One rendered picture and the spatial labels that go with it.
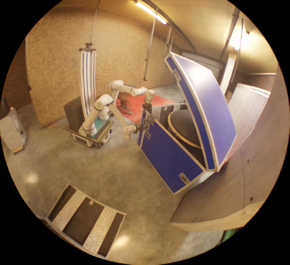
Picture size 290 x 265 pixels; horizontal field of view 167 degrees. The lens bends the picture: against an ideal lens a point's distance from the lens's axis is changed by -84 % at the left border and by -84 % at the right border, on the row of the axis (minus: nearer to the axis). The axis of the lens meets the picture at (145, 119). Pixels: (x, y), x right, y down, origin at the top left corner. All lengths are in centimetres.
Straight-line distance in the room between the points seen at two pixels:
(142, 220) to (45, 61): 358
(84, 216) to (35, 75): 294
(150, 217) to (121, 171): 91
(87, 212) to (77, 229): 37
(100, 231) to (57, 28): 382
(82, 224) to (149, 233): 92
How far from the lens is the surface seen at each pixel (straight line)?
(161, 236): 174
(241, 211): 76
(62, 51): 296
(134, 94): 118
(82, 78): 159
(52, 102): 309
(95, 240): 161
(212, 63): 815
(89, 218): 169
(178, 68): 95
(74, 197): 177
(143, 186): 172
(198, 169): 103
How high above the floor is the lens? 163
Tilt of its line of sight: 34 degrees down
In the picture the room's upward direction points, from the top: 11 degrees clockwise
